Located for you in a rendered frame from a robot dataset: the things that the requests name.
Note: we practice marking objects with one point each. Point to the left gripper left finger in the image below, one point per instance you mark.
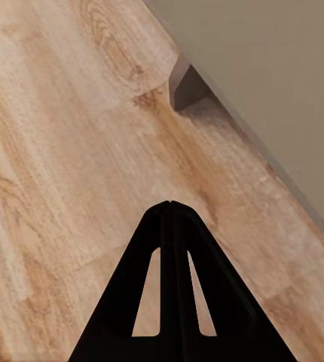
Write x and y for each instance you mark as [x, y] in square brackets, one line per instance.
[108, 334]

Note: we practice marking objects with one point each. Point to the coffee table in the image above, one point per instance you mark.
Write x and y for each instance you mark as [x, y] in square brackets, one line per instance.
[264, 60]

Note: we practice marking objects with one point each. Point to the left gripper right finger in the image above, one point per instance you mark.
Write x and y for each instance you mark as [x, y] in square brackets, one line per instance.
[244, 332]

